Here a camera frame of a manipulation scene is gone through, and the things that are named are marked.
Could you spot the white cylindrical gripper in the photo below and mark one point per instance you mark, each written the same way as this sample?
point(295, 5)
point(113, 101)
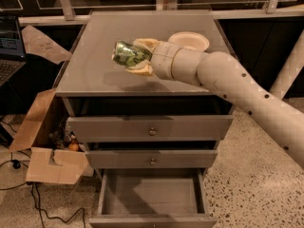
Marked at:
point(161, 60)

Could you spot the green soda can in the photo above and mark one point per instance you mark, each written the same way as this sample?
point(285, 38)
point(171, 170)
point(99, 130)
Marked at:
point(129, 55)

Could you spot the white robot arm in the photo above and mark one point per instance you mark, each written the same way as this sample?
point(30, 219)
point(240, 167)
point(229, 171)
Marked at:
point(224, 76)

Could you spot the brass top drawer knob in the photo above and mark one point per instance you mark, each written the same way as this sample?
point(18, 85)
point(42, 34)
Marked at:
point(152, 131)

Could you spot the grey drawer cabinet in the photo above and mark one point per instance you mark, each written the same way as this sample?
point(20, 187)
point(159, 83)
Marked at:
point(91, 73)

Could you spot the grey top drawer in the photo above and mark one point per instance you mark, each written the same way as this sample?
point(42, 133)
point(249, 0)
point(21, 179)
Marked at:
point(128, 119)

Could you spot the grey drawer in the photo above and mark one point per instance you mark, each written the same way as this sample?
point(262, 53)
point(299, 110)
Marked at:
point(152, 198)
point(128, 119)
point(125, 155)

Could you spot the grey middle drawer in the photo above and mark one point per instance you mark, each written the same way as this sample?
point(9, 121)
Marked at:
point(125, 155)

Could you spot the grey bottom drawer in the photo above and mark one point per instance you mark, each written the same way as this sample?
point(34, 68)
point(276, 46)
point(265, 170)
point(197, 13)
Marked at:
point(152, 198)

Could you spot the white paper bowl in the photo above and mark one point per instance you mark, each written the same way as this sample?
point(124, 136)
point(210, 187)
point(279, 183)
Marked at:
point(190, 40)

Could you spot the orange fruit in box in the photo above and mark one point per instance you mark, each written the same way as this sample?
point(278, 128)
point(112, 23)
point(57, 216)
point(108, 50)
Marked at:
point(73, 146)

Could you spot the black laptop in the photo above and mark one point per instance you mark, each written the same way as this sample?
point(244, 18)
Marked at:
point(12, 50)

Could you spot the open cardboard box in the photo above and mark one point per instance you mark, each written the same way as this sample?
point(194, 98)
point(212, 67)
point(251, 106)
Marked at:
point(47, 163)

